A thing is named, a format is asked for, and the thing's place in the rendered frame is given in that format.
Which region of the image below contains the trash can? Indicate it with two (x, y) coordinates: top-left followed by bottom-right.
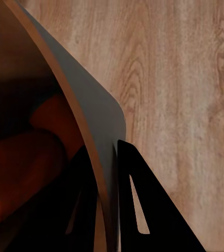
(0, 0), (126, 252)

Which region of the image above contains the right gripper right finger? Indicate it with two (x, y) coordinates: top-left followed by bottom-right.
(118, 140), (206, 252)

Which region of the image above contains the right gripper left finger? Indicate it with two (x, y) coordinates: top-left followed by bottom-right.
(3, 144), (98, 252)

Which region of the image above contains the can of soda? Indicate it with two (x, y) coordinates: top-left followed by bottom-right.
(28, 90), (85, 165)
(0, 128), (67, 223)

